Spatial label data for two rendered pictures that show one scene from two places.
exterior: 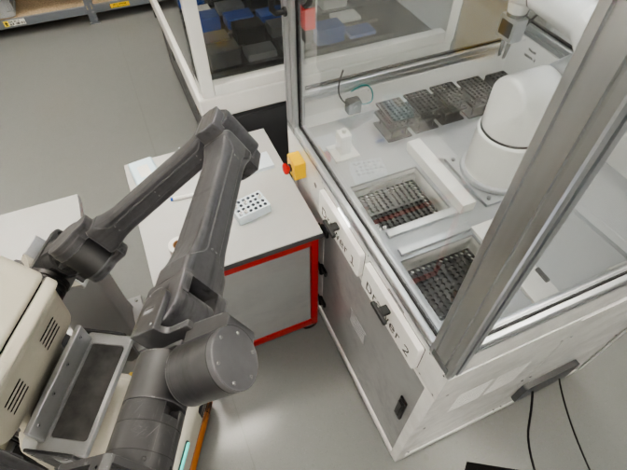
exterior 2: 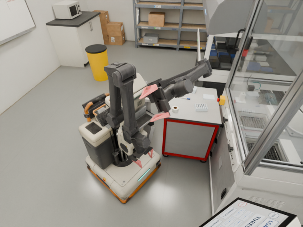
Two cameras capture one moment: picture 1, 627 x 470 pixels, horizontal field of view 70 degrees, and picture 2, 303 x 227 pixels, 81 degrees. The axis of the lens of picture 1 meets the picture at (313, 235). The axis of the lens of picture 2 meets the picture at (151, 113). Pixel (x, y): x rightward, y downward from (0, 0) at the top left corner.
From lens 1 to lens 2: 45 cm
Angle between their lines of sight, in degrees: 25
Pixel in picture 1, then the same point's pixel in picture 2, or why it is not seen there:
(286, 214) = (211, 114)
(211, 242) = (191, 77)
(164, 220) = (174, 101)
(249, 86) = (217, 74)
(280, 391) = (183, 175)
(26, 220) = not seen: hidden behind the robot
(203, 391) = (180, 88)
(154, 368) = (171, 86)
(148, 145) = not seen: hidden behind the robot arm
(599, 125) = not seen: outside the picture
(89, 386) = (140, 121)
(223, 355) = (187, 83)
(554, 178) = (296, 92)
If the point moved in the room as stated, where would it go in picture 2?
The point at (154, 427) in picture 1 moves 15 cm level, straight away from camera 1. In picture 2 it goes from (168, 92) to (156, 74)
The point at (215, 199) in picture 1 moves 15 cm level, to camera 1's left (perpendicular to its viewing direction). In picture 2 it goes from (196, 71) to (171, 64)
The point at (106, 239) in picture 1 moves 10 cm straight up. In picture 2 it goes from (163, 84) to (164, 71)
